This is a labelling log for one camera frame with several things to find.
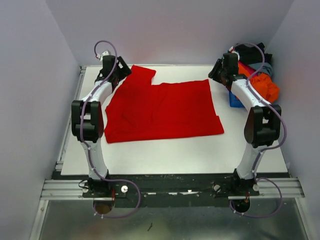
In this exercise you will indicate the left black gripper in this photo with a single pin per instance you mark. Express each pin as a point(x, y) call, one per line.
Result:
point(123, 71)

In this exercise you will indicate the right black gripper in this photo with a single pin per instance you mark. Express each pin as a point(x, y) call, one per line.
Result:
point(213, 74)

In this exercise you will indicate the red t shirt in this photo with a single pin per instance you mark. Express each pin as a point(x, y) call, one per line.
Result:
point(142, 111)

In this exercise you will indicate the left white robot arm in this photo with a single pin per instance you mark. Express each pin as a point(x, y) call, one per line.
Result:
point(87, 123)

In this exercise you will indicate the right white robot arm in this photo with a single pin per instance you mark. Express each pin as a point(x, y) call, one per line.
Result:
point(263, 122)

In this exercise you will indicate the pink t shirt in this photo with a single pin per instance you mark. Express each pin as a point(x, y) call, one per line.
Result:
point(250, 70)

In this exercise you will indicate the black t shirt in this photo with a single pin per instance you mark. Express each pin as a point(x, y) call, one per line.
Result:
point(251, 55)

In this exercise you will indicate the blue plastic bin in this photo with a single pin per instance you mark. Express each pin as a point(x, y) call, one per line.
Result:
point(234, 102)

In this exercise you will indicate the blue grey t shirt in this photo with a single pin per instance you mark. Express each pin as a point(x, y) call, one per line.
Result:
point(265, 68)

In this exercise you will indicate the orange t shirt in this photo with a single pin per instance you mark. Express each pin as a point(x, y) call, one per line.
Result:
point(263, 84)

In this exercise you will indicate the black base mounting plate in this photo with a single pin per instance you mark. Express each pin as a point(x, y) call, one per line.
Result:
point(170, 182)

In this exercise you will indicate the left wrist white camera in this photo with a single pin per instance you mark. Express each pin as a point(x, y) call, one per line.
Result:
point(105, 53)

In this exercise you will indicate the left aluminium side rail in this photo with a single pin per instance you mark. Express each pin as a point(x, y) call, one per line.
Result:
point(63, 149)

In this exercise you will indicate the aluminium frame rail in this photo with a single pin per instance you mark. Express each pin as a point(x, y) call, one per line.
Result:
point(73, 190)

